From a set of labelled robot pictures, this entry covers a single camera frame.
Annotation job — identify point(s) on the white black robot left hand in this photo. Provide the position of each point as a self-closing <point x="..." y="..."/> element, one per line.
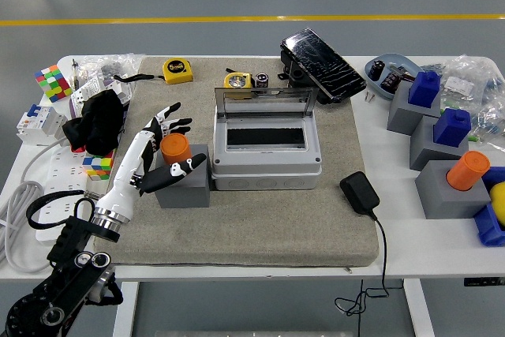
<point x="122" y="179"/>

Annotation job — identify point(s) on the smoky transparent box lid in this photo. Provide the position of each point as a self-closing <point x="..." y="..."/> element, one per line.
<point x="268" y="104"/>

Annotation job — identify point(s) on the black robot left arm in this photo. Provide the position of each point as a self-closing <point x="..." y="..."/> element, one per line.
<point x="67" y="234"/>

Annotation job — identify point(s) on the white packaging box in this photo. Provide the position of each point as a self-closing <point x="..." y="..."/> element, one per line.
<point x="88" y="90"/>

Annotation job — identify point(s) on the grey plastic junction box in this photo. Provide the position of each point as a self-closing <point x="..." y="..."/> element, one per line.
<point x="268" y="183"/>

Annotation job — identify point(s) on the black case with glossy lid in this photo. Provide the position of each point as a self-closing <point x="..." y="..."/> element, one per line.
<point x="323" y="62"/>

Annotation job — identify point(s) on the black-edged rubik's cube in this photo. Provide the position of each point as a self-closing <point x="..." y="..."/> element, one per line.
<point x="98" y="165"/>

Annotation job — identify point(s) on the white power strip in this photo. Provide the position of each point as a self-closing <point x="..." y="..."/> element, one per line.
<point x="65" y="175"/>

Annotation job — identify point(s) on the black cloth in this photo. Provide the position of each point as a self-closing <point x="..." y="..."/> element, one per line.
<point x="96" y="120"/>

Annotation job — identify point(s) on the grey cube holder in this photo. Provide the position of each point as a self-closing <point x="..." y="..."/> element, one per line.
<point x="428" y="153"/>
<point x="446" y="203"/>
<point x="185" y="195"/>
<point x="400" y="116"/>

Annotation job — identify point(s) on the white circuit breaker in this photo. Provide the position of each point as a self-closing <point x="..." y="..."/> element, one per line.
<point x="39" y="124"/>

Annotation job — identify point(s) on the white-edged rubik's cube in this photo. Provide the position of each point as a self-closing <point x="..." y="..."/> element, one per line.
<point x="53" y="83"/>

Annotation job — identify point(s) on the white table leg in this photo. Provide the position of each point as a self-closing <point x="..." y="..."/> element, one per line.
<point x="126" y="313"/>
<point x="419" y="309"/>

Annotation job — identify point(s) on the grey-brown mat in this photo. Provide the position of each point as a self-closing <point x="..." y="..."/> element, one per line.
<point x="256" y="226"/>

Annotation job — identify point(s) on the yellow black-faced tape measure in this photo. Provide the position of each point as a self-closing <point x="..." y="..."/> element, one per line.
<point x="236" y="79"/>

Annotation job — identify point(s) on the black capacitor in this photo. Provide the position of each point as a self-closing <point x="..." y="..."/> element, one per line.
<point x="376" y="70"/>
<point x="390" y="81"/>
<point x="262" y="79"/>

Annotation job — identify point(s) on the black power adapter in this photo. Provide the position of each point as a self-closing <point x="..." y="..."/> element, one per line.
<point x="359" y="193"/>

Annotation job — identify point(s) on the small metal clip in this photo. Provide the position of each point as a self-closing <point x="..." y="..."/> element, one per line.
<point x="395" y="68"/>

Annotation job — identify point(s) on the blue-grey tray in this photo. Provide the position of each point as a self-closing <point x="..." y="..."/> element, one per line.
<point x="406" y="61"/>

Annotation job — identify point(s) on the blue block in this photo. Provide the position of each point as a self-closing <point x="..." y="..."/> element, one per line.
<point x="451" y="128"/>
<point x="424" y="88"/>

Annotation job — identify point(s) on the small green connector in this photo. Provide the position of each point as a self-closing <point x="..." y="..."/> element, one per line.
<point x="473" y="138"/>

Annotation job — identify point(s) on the clear plastic parts bag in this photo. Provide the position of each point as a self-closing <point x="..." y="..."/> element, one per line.
<point x="473" y="76"/>

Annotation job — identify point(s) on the blue plastic bin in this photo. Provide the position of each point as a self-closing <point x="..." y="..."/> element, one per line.
<point x="489" y="230"/>

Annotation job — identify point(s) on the black table control panel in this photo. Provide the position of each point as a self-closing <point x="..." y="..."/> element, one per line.
<point x="483" y="282"/>

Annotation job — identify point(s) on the yellow round object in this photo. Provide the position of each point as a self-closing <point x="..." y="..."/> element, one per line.
<point x="499" y="203"/>

